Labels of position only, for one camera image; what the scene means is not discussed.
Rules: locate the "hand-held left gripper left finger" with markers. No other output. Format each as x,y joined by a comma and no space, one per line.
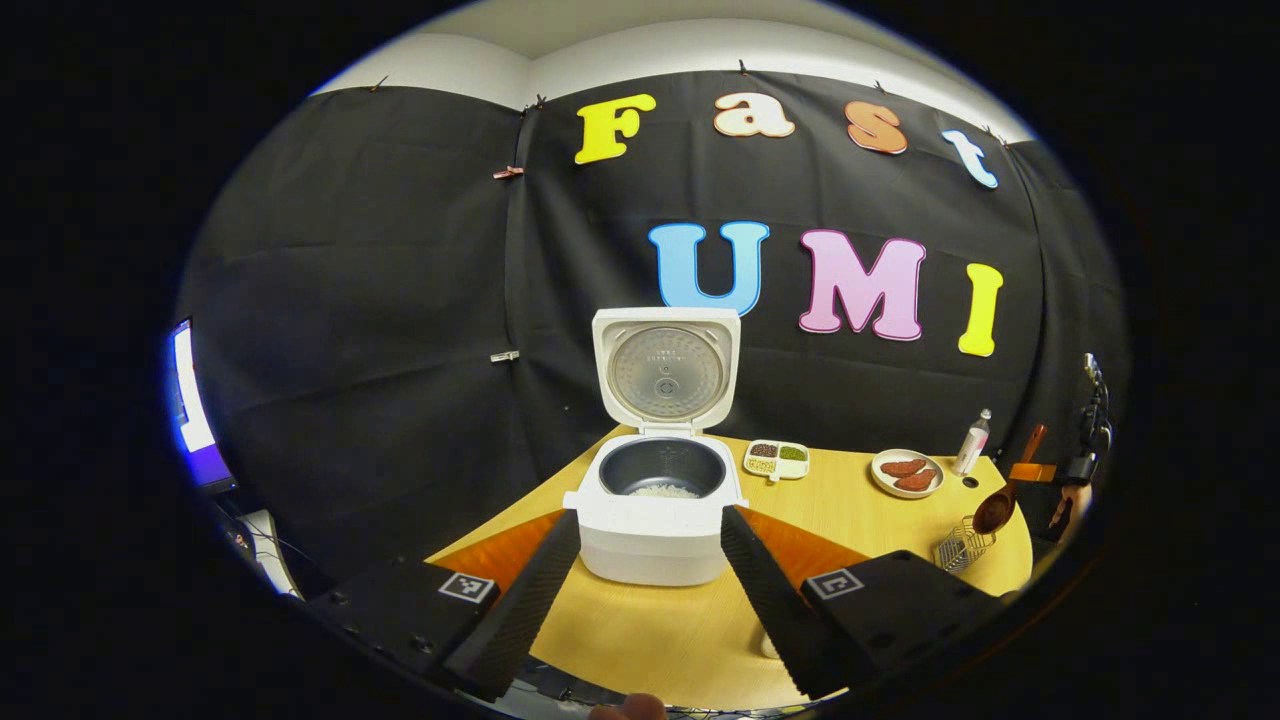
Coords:
530,610

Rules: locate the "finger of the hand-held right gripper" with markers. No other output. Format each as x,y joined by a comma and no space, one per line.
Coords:
1032,473

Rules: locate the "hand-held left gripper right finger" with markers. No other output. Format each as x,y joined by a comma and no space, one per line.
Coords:
770,610

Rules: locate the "brown wooden spoon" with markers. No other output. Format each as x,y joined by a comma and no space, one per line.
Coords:
995,510

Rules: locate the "white rice cooker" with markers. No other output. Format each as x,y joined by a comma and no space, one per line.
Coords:
650,540

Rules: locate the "white rice pile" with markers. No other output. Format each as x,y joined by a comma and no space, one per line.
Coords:
664,491

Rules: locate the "small pink label bottle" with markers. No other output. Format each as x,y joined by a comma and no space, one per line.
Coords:
970,445

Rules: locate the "red-brown meat piece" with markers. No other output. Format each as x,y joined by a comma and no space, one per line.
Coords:
903,467
917,481

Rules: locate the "white divided bean dish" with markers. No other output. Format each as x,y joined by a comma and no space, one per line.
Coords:
775,460

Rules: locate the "round white plate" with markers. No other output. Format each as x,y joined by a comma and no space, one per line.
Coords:
880,480

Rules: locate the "computer monitor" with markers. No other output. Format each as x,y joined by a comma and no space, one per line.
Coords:
195,410

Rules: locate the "pink clothes peg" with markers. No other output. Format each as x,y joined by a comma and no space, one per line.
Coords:
508,173

